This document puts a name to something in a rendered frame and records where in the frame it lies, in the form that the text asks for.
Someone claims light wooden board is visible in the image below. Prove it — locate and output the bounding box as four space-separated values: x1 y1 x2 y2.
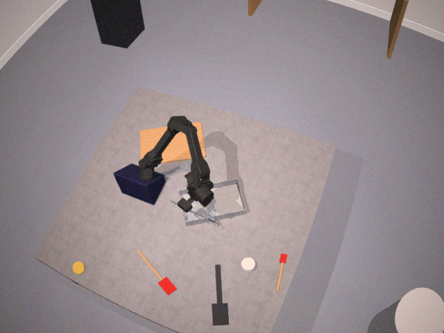
139 122 206 163

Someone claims white round disc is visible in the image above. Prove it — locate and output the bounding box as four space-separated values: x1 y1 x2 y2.
241 257 255 272

